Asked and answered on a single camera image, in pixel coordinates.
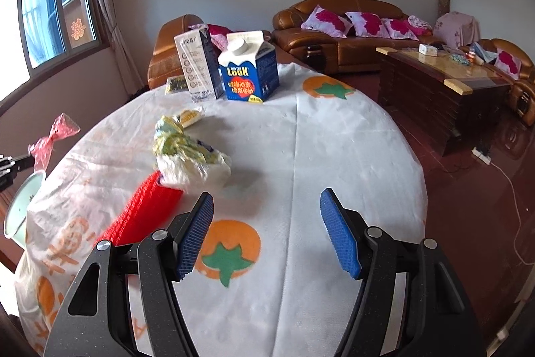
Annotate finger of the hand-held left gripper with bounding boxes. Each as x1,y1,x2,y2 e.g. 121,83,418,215
10,153,35,174

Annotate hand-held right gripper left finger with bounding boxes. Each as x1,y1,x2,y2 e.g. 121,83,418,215
44,192,215,357

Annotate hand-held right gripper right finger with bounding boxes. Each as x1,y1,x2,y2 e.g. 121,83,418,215
320,187,488,357

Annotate mint green waste bin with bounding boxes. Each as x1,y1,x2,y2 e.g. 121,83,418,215
3,172,46,247

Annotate pink plastic bag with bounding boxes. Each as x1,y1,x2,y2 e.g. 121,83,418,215
28,113,81,171

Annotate long red foam net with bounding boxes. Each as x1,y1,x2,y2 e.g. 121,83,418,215
98,171,185,247

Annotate yellow green crumpled wrappers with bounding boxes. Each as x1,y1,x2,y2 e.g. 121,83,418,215
153,115,222,166

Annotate small yellow packet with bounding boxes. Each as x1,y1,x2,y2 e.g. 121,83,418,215
178,107,204,128

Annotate dark snack packet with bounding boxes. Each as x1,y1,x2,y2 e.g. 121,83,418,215
165,75,188,95

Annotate dark wooden coffee table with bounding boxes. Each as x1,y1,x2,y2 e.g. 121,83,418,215
375,45,514,158

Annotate blue carton with white cap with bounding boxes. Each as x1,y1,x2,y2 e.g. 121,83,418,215
218,30,280,104

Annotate beige curtain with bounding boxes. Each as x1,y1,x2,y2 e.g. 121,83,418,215
89,0,145,97

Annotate tall grey white carton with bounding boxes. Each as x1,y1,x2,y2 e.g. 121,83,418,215
174,26,225,103

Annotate brown leather armchair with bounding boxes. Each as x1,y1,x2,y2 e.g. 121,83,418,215
472,38,535,116
147,14,277,91

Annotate brown leather sofa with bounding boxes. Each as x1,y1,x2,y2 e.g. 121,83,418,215
273,0,444,76

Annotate large pink floral pillow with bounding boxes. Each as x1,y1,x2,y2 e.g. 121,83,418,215
301,4,353,38

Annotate small pink cushion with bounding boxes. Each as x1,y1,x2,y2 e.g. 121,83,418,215
407,15,434,35

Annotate blue white packet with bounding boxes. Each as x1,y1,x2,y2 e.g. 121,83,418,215
472,43,499,64

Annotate pink cloth cover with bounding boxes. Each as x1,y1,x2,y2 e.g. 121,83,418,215
435,11,480,47

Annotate white cable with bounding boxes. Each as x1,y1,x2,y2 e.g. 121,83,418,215
487,160,535,268

